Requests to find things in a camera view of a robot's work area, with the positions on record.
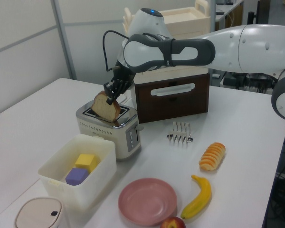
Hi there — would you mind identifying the white plastic box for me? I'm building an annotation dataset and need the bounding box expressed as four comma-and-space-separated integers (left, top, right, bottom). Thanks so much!
38, 133, 117, 210

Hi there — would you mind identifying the orange striped bread roll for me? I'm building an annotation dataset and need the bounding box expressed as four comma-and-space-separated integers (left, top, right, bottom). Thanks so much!
199, 142, 227, 172

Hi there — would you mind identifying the red apple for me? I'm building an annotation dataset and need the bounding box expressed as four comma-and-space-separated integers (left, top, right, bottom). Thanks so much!
160, 216, 187, 228

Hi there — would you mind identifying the yellow foam cube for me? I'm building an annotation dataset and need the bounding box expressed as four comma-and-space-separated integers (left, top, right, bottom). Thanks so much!
75, 153, 98, 172

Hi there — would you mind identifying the metal toast rack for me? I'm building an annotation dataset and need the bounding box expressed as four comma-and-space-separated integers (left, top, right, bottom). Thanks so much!
167, 121, 194, 144

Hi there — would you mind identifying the wooden background desk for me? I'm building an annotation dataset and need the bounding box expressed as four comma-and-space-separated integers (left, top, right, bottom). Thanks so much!
215, 0, 246, 31

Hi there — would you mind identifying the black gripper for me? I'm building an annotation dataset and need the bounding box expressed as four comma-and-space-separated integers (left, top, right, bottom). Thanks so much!
103, 61, 135, 106

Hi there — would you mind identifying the purple foam cube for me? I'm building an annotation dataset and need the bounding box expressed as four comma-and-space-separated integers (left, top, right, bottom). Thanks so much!
65, 167, 90, 187

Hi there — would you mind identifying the small white lidded bin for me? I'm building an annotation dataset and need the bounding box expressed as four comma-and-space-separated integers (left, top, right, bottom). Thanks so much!
13, 197, 68, 228

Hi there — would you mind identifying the pink plate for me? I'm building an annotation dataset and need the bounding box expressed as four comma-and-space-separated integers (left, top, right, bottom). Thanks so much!
118, 178, 178, 227

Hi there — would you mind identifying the yellow banana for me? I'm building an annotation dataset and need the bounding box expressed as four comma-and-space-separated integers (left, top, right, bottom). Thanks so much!
180, 174, 212, 220

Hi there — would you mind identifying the brown wooden bread box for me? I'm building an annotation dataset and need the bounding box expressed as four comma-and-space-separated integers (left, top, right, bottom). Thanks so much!
134, 71, 210, 124

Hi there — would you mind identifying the bread slice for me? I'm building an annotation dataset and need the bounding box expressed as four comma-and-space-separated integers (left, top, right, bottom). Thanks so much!
90, 91, 122, 123

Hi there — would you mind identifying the black background stand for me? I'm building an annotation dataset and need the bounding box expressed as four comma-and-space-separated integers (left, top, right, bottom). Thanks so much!
248, 11, 258, 26

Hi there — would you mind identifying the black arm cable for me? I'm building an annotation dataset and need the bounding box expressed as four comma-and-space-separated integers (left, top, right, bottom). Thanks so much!
102, 30, 178, 72

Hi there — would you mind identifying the cream and chrome toaster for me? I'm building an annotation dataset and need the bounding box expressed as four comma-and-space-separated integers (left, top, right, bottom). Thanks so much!
76, 99, 144, 162

